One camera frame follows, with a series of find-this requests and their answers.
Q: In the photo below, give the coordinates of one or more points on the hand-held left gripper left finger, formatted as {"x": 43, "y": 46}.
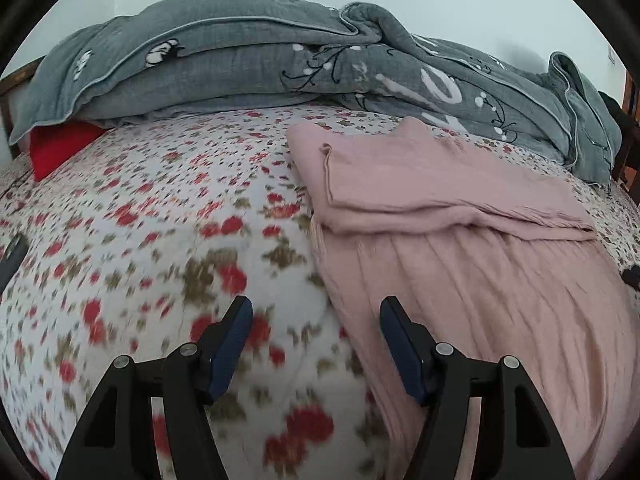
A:
{"x": 230, "y": 345}

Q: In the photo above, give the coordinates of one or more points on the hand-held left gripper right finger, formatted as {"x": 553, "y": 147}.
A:
{"x": 400, "y": 345}

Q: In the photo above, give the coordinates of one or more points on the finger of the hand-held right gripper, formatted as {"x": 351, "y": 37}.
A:
{"x": 634, "y": 277}

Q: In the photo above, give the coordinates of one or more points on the pink garment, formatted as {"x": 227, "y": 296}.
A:
{"x": 450, "y": 200}

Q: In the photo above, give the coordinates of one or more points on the wooden footboard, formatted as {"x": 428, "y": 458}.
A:
{"x": 627, "y": 160}

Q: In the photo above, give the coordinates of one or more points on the floral bed sheet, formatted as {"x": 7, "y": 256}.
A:
{"x": 150, "y": 200}

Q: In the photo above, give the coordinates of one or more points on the black cloth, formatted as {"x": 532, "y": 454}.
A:
{"x": 611, "y": 107}

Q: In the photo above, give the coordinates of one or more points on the brown wooden door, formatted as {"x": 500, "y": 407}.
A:
{"x": 631, "y": 91}

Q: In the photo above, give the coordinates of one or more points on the small dark object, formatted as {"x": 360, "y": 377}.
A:
{"x": 11, "y": 260}

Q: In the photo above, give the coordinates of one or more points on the red pillow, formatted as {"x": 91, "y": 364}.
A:
{"x": 55, "y": 147}

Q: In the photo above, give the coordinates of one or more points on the grey printed quilt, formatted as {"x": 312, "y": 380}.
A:
{"x": 250, "y": 65}

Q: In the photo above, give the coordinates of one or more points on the wooden headboard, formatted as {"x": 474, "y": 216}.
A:
{"x": 17, "y": 80}

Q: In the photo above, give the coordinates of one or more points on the white wall switch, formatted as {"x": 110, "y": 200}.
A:
{"x": 611, "y": 54}

